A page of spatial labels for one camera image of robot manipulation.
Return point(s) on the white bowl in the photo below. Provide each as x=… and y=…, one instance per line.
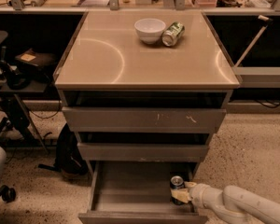
x=149, y=30

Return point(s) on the green soda can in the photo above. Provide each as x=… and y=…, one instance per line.
x=172, y=34

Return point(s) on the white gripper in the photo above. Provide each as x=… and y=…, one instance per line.
x=198, y=191

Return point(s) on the blue pepsi can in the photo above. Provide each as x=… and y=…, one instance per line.
x=177, y=182

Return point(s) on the black headset on stand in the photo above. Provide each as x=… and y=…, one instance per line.
x=16, y=81

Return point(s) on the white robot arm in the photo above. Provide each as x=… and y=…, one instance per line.
x=231, y=204

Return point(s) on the grey drawer cabinet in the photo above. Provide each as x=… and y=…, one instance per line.
x=109, y=66

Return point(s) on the grey middle drawer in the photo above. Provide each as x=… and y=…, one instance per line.
x=129, y=152

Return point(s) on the grey top drawer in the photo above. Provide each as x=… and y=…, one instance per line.
x=143, y=120

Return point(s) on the black backpack on floor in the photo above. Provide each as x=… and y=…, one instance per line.
x=68, y=160

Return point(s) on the grey open bottom drawer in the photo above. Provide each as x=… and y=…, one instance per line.
x=126, y=192

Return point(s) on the black bag on stand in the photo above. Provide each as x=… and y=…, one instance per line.
x=37, y=65

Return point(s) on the black office chair base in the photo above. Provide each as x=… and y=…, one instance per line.
x=7, y=194

